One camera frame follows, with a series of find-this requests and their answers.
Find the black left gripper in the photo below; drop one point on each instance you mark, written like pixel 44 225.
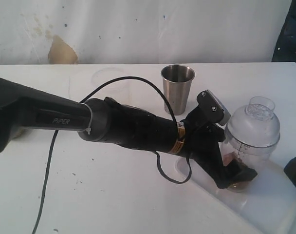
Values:
pixel 201 142

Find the brown wooden pieces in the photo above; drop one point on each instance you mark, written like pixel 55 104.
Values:
pixel 233 158

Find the clear measuring shaker cup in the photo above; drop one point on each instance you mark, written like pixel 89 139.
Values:
pixel 252 161

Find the clear plastic dome lid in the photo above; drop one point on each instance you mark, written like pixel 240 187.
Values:
pixel 255 124

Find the stainless steel cup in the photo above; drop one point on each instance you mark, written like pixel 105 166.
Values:
pixel 177 80

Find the brown wooden cup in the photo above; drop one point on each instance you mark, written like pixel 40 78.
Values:
pixel 22 132

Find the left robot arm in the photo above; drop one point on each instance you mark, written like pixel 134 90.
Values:
pixel 95 120

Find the white plastic tray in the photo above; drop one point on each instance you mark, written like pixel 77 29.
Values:
pixel 268 203

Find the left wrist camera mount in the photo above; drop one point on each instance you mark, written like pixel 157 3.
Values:
pixel 212 107

